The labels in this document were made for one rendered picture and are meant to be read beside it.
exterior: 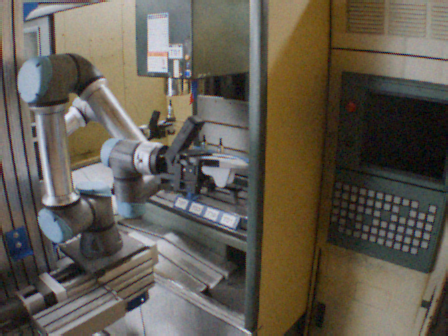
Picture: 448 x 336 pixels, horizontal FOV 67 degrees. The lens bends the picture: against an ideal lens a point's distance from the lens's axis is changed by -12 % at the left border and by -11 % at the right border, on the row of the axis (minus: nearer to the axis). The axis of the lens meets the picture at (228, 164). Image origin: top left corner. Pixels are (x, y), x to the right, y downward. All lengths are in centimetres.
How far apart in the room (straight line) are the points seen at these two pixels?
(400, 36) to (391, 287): 98
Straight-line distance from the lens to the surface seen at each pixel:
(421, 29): 137
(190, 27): 190
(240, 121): 254
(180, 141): 82
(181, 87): 221
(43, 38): 214
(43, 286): 129
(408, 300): 168
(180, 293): 168
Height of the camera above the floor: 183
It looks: 19 degrees down
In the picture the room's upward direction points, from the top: straight up
